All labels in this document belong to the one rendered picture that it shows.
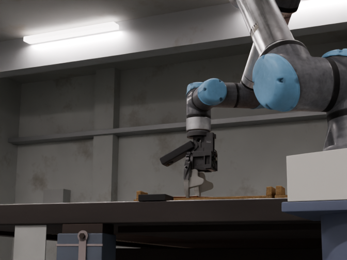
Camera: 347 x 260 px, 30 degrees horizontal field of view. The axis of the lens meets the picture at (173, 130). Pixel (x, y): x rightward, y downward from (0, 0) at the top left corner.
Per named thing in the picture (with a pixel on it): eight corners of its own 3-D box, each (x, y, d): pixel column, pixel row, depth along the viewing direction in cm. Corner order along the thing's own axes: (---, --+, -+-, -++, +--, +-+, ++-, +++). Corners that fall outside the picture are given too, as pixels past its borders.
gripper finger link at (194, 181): (200, 193, 184) (204, 166, 189) (180, 193, 186) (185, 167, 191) (203, 198, 186) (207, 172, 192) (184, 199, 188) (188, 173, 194)
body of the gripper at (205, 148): (210, 169, 189) (210, 129, 191) (183, 171, 192) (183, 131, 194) (217, 173, 196) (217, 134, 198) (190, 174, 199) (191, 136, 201)
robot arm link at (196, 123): (183, 117, 195) (191, 123, 203) (183, 132, 194) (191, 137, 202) (206, 115, 193) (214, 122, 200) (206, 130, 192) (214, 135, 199)
